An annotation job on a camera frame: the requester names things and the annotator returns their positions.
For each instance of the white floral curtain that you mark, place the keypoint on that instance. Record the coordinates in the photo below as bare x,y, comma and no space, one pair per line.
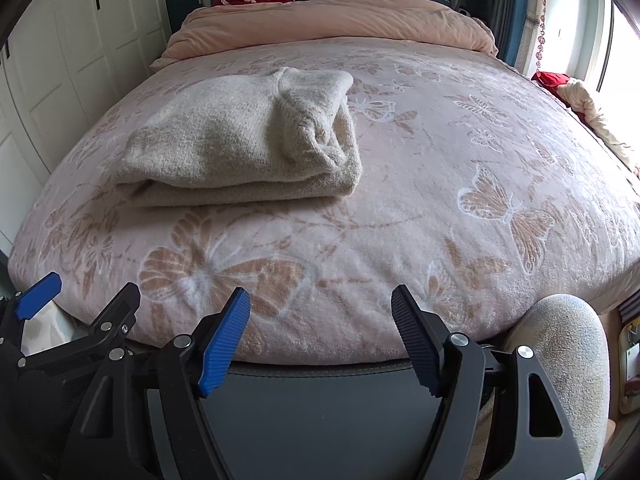
540,25

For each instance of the pink duvet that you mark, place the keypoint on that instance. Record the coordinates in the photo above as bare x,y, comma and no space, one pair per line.
325,25

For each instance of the cream crumpled garment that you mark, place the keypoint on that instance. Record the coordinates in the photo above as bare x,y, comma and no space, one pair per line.
595,115

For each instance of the blue curtain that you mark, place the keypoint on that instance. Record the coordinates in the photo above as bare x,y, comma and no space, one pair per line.
510,10

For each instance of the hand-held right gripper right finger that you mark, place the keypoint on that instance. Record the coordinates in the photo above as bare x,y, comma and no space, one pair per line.
417,340

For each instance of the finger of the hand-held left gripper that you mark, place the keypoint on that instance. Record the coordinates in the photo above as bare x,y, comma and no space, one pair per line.
37,296
117,310

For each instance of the pink butterfly print blanket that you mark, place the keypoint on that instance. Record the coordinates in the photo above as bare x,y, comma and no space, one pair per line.
400,185

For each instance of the cream knit sweater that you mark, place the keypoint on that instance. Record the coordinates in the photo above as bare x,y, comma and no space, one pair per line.
225,135

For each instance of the white wardrobe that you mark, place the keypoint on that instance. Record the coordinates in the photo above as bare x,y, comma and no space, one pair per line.
65,75

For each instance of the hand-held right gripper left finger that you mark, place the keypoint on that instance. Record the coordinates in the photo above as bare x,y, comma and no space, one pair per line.
225,345

